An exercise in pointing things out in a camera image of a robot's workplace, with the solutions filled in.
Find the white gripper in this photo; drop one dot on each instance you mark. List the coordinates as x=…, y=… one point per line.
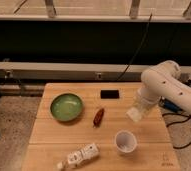
x=145, y=101

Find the white sponge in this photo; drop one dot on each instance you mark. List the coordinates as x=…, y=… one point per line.
x=134, y=114

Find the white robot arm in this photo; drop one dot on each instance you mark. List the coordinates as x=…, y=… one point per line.
x=158, y=81

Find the white ceramic cup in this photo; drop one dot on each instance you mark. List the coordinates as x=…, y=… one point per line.
x=125, y=142

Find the blue object on floor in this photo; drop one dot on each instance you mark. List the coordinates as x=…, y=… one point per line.
x=169, y=105

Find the black rectangular block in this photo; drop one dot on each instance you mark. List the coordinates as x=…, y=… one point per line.
x=109, y=94

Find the red chili pepper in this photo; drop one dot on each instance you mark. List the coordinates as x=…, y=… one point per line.
x=98, y=117

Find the green bowl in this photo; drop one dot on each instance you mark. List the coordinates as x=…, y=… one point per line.
x=66, y=107

